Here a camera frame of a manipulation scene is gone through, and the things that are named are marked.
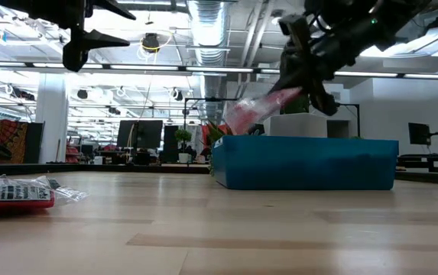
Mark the black tower speaker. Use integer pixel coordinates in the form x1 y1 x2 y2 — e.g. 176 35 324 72
162 125 180 163

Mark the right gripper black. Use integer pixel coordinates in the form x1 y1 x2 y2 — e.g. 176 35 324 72
268 0 372 117

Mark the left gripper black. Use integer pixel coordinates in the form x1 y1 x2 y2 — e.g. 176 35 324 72
0 0 138 73

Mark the colourful patterned panel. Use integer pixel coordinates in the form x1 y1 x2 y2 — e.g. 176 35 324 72
0 119 29 164

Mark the spiky green aloe plant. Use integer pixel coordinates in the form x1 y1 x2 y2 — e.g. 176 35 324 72
203 120 229 150

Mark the black computer monitor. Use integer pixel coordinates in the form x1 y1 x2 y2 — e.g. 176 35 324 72
116 119 164 150

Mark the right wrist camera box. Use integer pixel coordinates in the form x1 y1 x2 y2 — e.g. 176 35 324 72
278 14 313 46

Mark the small monitor on arm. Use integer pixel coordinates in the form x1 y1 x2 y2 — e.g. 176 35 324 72
407 121 432 147

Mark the red popcorn bag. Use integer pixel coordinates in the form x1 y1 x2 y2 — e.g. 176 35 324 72
224 86 303 136

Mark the popcorn bag with white label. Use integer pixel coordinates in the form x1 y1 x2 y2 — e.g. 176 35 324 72
0 170 89 218

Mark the long light bar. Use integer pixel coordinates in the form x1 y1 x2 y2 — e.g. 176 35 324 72
0 60 438 81

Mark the black round ceiling fixture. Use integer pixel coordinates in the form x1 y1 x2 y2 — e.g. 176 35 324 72
141 32 161 54

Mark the blue plastic basket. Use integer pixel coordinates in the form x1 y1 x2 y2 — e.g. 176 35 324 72
210 134 401 192

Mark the white square planter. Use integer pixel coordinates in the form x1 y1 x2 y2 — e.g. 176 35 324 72
262 112 329 139

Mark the small plant in white pot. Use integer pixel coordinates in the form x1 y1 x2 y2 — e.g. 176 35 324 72
174 128 193 164

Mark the white round pillar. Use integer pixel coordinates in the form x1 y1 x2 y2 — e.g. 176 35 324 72
34 73 70 165

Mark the silver ventilation duct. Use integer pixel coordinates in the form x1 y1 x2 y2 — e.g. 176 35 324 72
186 0 230 124

